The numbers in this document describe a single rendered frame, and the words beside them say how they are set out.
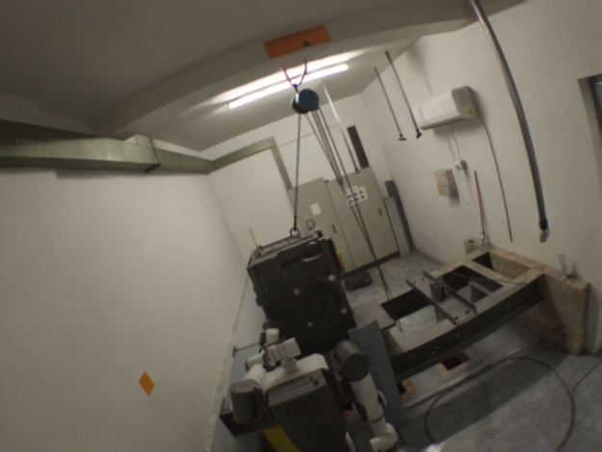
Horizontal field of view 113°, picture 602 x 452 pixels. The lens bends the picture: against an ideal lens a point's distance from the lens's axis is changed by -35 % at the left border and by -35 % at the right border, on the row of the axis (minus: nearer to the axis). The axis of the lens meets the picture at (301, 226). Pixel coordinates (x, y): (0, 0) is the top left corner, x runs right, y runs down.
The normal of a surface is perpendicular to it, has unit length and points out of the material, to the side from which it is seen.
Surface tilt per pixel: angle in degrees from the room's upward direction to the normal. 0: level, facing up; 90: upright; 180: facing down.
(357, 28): 90
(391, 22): 90
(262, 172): 90
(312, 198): 90
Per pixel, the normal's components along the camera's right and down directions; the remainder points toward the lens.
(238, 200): 0.07, 0.16
